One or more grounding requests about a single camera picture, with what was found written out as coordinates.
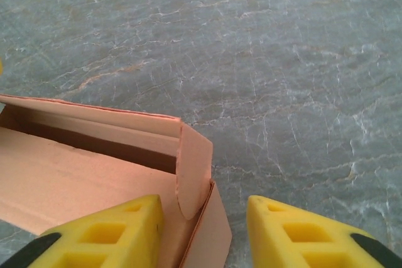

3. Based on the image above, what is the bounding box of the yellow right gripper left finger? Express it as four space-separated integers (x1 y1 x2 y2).
0 195 165 268

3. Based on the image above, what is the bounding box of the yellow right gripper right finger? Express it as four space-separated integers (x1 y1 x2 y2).
246 195 402 268

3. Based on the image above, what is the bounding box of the orange paper box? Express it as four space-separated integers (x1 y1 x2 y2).
0 94 232 268

